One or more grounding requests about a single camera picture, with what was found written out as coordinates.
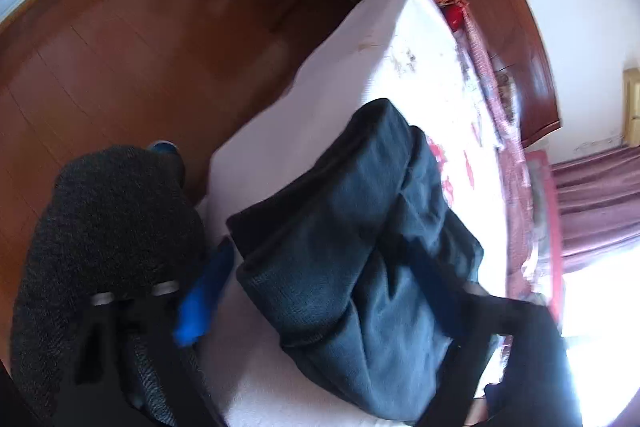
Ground wooden headboard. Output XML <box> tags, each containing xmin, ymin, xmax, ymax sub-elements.
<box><xmin>425</xmin><ymin>0</ymin><xmax>562</xmax><ymax>148</ymax></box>

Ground pink patterned quilt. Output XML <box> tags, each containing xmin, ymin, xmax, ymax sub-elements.
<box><xmin>450</xmin><ymin>2</ymin><xmax>552</xmax><ymax>308</ymax></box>

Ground mauve curtain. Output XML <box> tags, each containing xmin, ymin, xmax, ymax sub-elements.
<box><xmin>547</xmin><ymin>146</ymin><xmax>640</xmax><ymax>276</ymax></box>

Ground bed with white sheet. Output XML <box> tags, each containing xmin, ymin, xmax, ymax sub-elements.
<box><xmin>192</xmin><ymin>0</ymin><xmax>567</xmax><ymax>427</ymax></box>

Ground person's blue shoe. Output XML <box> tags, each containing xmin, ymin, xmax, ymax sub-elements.
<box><xmin>147</xmin><ymin>139</ymin><xmax>187</xmax><ymax>184</ymax></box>

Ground pink bed guard rail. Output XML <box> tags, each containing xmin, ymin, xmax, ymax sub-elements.
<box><xmin>522</xmin><ymin>149</ymin><xmax>567</xmax><ymax>339</ymax></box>

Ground black red white jacket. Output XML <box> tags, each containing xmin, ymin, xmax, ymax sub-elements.
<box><xmin>425</xmin><ymin>138</ymin><xmax>482</xmax><ymax>208</ymax></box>

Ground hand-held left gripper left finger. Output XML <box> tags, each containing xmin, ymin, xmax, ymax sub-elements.
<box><xmin>74</xmin><ymin>238</ymin><xmax>237</xmax><ymax>427</ymax></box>

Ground person's dark fleece clothing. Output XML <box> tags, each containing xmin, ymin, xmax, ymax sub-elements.
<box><xmin>10</xmin><ymin>145</ymin><xmax>207</xmax><ymax>410</ymax></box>

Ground black pants with white print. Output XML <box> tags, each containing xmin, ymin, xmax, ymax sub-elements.
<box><xmin>226</xmin><ymin>98</ymin><xmax>502</xmax><ymax>426</ymax></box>

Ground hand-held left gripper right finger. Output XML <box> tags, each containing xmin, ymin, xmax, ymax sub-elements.
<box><xmin>411</xmin><ymin>249</ymin><xmax>585</xmax><ymax>427</ymax></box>

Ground red fringed cushion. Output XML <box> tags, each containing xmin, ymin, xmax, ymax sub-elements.
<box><xmin>432</xmin><ymin>0</ymin><xmax>469</xmax><ymax>34</ymax></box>

